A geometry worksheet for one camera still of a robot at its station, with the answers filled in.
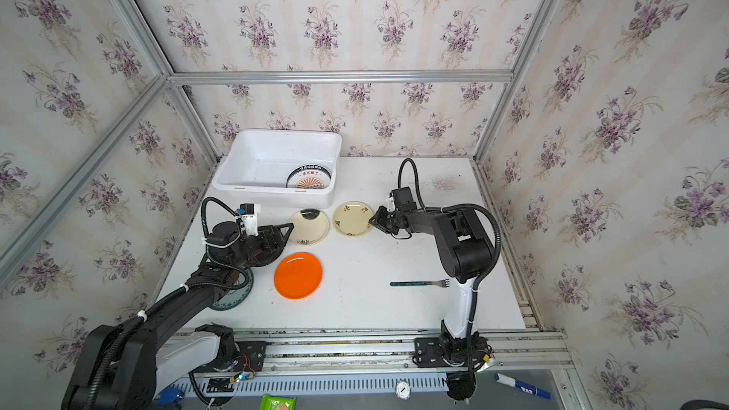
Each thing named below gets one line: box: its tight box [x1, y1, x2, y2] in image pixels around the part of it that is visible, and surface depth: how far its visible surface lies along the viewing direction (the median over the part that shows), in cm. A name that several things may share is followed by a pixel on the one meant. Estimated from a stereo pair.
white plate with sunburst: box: [284, 164, 332, 189], surface depth 112 cm
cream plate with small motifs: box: [333, 200, 374, 237], surface depth 103 cm
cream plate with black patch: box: [288, 207, 330, 245], surface depth 102 cm
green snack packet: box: [260, 393, 298, 410], surface depth 67 cm
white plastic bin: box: [211, 129, 343, 209], surface depth 114 cm
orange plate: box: [273, 251, 324, 300], surface depth 90 cm
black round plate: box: [239, 231, 285, 267], surface depth 76 cm
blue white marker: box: [494, 372, 552, 400], surface depth 70 cm
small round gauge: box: [394, 380, 412, 401], surface depth 70 cm
